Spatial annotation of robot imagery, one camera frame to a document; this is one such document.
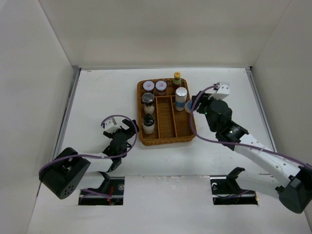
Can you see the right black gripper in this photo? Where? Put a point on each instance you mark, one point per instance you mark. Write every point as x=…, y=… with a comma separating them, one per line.
x=201, y=100

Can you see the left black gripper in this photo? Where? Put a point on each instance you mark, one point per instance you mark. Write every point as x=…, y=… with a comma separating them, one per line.
x=129, y=133

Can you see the silver-cap blue-label grain jar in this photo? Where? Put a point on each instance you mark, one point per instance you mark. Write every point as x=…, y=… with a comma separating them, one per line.
x=188, y=106

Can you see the silver-cap blue-label tall jar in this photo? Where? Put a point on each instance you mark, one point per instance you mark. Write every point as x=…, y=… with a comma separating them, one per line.
x=180, y=98

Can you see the black-top white powder shaker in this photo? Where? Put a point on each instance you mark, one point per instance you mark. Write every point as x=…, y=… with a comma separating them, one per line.
x=148, y=124

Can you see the red chili sauce bottle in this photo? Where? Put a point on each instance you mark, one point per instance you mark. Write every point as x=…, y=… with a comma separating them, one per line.
x=177, y=82

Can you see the black-cap white powder grinder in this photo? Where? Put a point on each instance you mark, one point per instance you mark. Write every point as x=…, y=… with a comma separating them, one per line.
x=148, y=102

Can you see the white-lid brown sauce jar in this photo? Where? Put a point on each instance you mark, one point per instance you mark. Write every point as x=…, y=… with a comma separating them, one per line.
x=161, y=88

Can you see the white-lid dark sauce jar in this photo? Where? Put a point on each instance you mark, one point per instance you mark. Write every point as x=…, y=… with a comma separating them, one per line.
x=148, y=86

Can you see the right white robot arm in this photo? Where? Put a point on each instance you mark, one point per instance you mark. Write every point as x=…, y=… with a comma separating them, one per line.
x=294, y=179

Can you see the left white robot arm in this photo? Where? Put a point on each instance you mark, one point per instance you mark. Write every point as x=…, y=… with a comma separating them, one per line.
x=63, y=174

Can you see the brown wicker divided basket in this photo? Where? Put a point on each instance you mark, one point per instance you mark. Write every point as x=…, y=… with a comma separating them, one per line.
x=171, y=126

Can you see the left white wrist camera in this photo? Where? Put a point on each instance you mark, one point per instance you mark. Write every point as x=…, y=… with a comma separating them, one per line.
x=110, y=125

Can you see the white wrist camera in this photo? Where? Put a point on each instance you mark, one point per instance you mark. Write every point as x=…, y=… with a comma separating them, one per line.
x=110, y=125
x=222, y=90

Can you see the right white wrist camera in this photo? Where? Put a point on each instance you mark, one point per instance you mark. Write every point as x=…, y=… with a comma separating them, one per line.
x=222, y=90

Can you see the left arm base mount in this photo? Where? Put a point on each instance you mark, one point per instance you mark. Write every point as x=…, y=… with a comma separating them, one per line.
x=109, y=193

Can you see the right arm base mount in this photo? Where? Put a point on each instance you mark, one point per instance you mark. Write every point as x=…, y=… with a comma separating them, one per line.
x=226, y=191

